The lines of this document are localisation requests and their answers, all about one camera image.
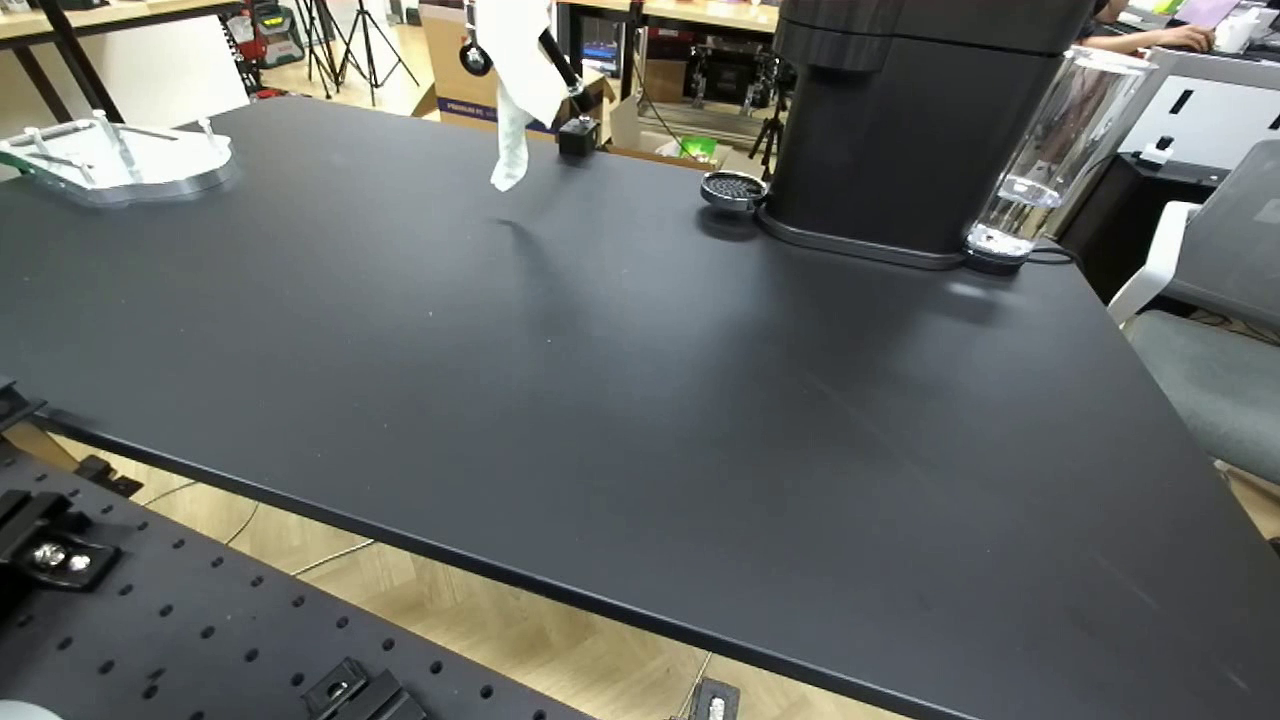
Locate white cloth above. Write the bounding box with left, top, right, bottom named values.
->
left=471, top=0, right=561, bottom=195

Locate small round black cap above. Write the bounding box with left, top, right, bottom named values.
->
left=694, top=169, right=777, bottom=220

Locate long wooden table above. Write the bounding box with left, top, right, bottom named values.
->
left=554, top=0, right=784, bottom=41

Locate black coffee machine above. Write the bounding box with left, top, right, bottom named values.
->
left=769, top=0, right=1103, bottom=262

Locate black perforated breadboard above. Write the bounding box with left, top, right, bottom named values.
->
left=0, top=444, right=590, bottom=720

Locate white flat panel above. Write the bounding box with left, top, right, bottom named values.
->
left=96, top=13, right=250, bottom=131

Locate grey office chair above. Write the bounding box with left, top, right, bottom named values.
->
left=1103, top=136, right=1280, bottom=491

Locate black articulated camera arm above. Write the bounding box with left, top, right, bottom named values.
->
left=534, top=26, right=605, bottom=165

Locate small black slotted bracket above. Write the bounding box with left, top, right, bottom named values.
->
left=294, top=653, right=430, bottom=720

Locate black mount with bolt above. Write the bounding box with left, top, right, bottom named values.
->
left=0, top=486, right=129, bottom=599

